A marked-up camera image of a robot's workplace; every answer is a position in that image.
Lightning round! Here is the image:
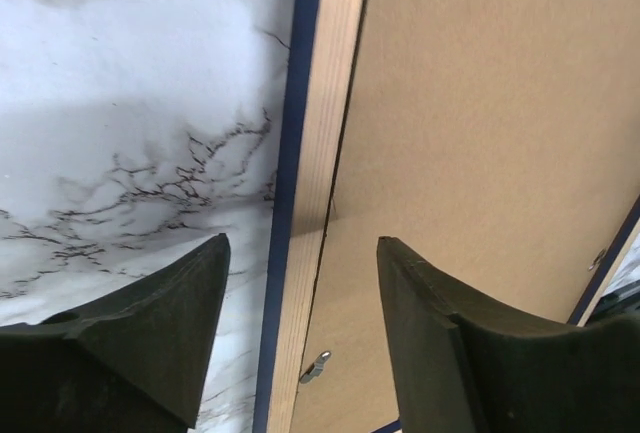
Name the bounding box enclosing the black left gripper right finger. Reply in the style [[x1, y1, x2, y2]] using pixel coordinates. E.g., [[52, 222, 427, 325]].
[[377, 237, 639, 433]]

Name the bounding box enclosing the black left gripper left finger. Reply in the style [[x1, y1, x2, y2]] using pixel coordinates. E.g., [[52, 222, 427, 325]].
[[1, 234, 230, 432]]

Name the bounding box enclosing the blue wooden picture frame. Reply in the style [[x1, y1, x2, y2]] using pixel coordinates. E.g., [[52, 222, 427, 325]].
[[252, 0, 640, 433]]

